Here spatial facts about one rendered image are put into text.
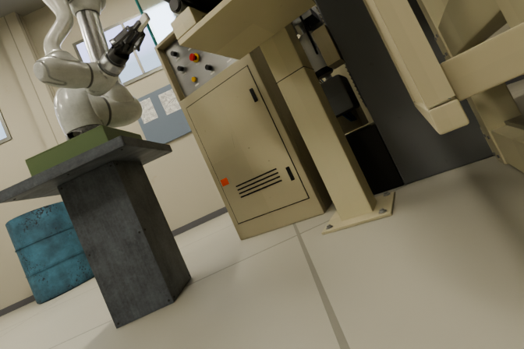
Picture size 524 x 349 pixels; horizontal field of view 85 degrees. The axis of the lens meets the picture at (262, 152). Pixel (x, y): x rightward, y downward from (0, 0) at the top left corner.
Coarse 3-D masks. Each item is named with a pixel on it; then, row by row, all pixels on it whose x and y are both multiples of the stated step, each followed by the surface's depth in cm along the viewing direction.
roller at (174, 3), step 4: (172, 0) 88; (176, 0) 87; (180, 0) 88; (172, 4) 88; (176, 4) 87; (180, 4) 87; (184, 4) 89; (188, 4) 90; (192, 4) 93; (172, 8) 88; (176, 8) 87; (180, 8) 88; (184, 8) 89; (196, 8) 94; (200, 8) 96; (176, 12) 89; (180, 12) 89; (204, 12) 97; (208, 12) 100
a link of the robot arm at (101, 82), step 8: (88, 64) 113; (96, 64) 116; (96, 72) 114; (104, 72) 116; (96, 80) 115; (104, 80) 117; (112, 80) 120; (88, 88) 117; (96, 88) 118; (104, 88) 121
